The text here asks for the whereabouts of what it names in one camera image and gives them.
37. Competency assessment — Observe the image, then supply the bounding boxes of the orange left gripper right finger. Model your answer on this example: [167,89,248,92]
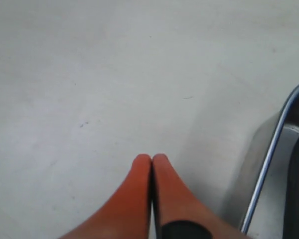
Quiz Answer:
[152,154,247,239]

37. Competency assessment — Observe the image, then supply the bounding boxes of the steel two-compartment lunchbox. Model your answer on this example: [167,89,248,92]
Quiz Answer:
[223,85,299,239]

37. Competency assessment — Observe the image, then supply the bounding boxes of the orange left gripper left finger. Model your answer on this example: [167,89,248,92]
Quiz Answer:
[61,154,151,239]

